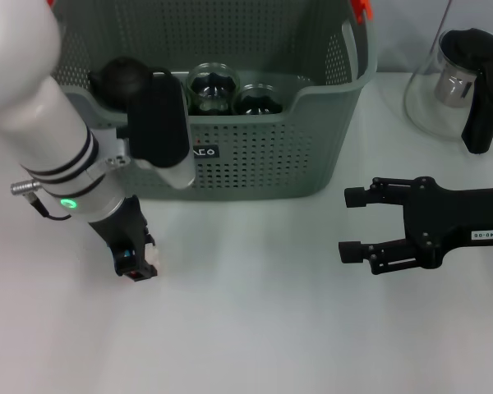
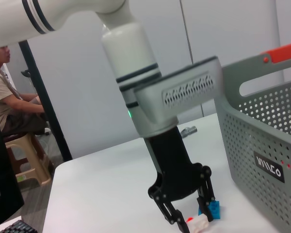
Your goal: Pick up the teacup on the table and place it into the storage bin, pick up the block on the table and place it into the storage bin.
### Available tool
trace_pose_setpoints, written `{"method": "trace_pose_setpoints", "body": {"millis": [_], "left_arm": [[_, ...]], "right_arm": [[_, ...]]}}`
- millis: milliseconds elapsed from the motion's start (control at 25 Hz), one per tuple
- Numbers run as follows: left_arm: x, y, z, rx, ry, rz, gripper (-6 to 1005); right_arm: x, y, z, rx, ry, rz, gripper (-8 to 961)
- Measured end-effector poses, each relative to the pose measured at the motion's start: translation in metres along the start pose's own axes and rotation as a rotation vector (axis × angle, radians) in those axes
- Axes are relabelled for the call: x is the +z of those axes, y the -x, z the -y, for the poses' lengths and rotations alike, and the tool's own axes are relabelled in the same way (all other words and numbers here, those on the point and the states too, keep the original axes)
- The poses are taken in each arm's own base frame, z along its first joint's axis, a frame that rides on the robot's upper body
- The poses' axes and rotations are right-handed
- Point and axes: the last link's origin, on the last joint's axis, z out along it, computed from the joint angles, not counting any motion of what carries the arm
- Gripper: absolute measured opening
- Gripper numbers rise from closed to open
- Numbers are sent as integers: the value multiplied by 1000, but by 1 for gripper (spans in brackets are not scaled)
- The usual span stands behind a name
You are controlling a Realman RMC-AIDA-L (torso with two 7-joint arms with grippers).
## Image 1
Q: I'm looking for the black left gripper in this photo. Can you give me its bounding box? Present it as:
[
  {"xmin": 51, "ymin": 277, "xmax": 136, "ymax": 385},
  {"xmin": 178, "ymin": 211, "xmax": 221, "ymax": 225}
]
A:
[{"xmin": 88, "ymin": 194, "xmax": 159, "ymax": 283}]

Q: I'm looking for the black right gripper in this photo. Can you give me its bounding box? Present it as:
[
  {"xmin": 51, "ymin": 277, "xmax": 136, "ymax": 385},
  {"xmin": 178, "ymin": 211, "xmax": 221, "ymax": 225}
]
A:
[{"xmin": 339, "ymin": 176, "xmax": 493, "ymax": 275}]

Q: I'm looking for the glass teacup with black base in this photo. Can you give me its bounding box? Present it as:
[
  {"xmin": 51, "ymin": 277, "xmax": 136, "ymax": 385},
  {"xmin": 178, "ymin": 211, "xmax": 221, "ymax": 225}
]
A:
[
  {"xmin": 186, "ymin": 62, "xmax": 242, "ymax": 117},
  {"xmin": 231, "ymin": 84, "xmax": 283, "ymax": 117}
]

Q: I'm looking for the grey perforated storage bin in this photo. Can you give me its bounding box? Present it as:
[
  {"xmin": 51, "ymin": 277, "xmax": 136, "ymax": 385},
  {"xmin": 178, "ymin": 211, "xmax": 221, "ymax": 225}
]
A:
[{"xmin": 51, "ymin": 0, "xmax": 379, "ymax": 202}]

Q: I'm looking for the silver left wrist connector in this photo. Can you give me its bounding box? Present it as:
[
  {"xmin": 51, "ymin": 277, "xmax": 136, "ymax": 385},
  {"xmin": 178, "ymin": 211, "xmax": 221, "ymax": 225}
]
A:
[{"xmin": 10, "ymin": 179, "xmax": 42, "ymax": 197}]

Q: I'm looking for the black clay teapot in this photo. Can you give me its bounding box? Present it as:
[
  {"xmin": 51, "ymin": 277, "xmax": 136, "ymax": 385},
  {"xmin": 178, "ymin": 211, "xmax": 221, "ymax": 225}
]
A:
[{"xmin": 89, "ymin": 56, "xmax": 174, "ymax": 112}]

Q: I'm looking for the thin left wrist cable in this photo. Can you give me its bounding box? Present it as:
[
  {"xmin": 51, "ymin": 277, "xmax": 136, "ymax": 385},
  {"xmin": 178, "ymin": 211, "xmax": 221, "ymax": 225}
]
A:
[{"xmin": 30, "ymin": 193, "xmax": 73, "ymax": 221}]

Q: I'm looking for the glass carafe with black handle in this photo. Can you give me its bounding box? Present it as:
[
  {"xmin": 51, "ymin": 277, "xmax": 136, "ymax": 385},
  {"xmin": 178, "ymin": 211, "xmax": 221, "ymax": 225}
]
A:
[{"xmin": 403, "ymin": 27, "xmax": 493, "ymax": 155}]

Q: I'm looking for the orange bin handle clip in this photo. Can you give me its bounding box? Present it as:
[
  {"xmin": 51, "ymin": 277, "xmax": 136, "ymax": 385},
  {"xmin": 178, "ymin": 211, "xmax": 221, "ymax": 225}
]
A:
[{"xmin": 350, "ymin": 0, "xmax": 374, "ymax": 21}]

